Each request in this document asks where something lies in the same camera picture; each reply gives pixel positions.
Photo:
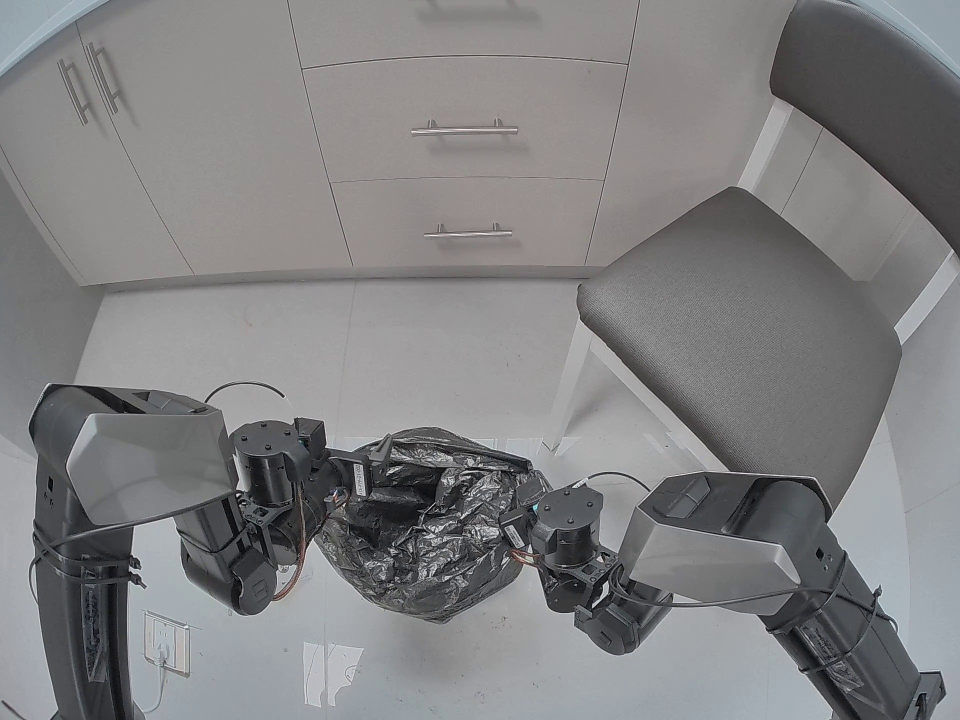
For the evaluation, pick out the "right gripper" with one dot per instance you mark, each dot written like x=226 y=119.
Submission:
x=534 y=492

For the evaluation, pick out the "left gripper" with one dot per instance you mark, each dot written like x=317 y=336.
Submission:
x=346 y=478

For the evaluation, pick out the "black plastic bag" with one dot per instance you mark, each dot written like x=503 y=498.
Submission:
x=420 y=544

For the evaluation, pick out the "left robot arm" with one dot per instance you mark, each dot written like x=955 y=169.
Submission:
x=142 y=469

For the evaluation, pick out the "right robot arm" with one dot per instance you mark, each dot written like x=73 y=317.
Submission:
x=720 y=544

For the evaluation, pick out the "grey chair with white legs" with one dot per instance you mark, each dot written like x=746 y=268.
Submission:
x=735 y=342

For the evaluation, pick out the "beige cabinet with drawers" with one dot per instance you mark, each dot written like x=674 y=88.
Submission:
x=465 y=199

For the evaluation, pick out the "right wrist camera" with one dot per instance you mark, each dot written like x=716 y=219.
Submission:
x=516 y=529

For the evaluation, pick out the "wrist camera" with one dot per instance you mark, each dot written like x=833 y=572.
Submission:
x=516 y=529
x=310 y=438

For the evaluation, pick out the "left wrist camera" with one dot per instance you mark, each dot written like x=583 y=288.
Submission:
x=310 y=438

